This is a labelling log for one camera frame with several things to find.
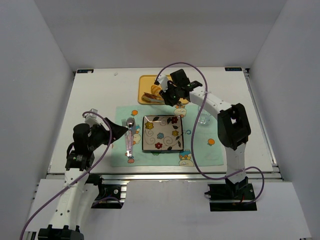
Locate spoon with pink handle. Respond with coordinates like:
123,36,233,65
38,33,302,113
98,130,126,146
126,117,136,158

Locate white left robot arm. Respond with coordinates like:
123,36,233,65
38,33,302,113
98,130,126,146
38,118,128,240

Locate blue table label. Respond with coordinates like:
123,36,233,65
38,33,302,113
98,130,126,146
224,67,243,72
76,69,94,74

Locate yellow plastic tray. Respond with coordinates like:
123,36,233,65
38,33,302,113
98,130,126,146
137,74,191,105

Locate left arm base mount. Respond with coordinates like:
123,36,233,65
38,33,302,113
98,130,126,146
86,174,124,209

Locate fork with pink handle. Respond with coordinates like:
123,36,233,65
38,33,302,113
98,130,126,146
121,119,131,158

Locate right blue table label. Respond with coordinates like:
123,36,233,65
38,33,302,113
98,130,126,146
224,67,243,72

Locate metal tongs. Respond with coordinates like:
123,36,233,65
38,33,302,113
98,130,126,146
141,92,165,104

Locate green cartoon placemat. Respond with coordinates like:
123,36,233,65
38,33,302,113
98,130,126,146
111,104,224,167

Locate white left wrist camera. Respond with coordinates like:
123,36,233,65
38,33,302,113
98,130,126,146
82,108,100,127

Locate clear drinking glass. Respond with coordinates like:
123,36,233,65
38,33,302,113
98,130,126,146
197,106,212,125

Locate striped croissant roll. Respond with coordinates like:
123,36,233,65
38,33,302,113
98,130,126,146
150,84,162,95

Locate square floral plate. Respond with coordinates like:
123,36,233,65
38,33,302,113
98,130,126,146
142,115,184,153

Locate aluminium table rail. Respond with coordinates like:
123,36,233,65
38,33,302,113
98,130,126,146
45,171,283,182

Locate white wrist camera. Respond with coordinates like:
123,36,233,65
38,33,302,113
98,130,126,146
154,74,169,92
82,108,100,127

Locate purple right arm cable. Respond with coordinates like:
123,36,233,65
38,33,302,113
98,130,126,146
154,61,265,204

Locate left blue table label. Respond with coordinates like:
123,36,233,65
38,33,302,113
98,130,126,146
76,69,94,74

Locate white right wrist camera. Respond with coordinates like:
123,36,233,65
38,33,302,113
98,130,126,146
154,74,169,92

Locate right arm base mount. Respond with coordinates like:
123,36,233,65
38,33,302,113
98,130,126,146
204,183,258,212

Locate knife with pink handle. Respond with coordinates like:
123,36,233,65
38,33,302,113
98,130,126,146
129,121,136,158

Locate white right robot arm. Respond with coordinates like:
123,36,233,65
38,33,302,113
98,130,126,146
154,69,251,193

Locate small brown bread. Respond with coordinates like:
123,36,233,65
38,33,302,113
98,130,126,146
141,92,162,102

